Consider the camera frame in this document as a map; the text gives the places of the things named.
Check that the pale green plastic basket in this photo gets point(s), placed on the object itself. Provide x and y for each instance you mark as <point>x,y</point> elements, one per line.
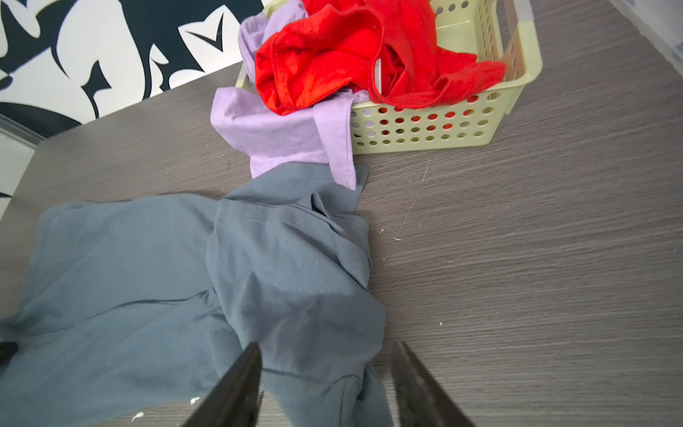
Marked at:
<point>462,27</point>

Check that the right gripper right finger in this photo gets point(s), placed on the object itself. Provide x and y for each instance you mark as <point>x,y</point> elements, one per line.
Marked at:
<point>422,402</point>

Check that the grey t shirt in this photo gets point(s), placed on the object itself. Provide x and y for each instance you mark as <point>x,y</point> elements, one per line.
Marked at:
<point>133,304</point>

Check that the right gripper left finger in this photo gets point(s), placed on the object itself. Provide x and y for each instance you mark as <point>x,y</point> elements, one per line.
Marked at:
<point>236,400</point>

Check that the lilac t shirt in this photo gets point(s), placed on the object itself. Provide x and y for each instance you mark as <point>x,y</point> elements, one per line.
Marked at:
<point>318,135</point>

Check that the red t shirt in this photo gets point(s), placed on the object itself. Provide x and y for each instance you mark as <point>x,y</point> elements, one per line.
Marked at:
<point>388,48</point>

